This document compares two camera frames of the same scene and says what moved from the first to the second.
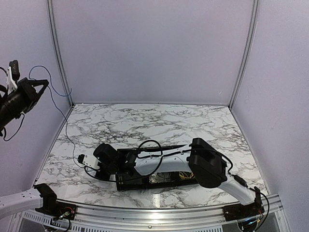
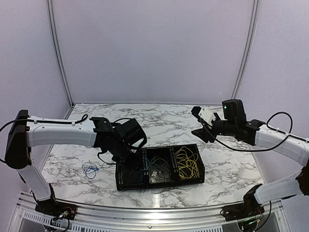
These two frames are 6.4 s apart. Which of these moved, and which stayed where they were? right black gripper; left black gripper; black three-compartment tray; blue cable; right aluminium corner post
Moved: left black gripper; blue cable; right black gripper
Stayed: right aluminium corner post; black three-compartment tray
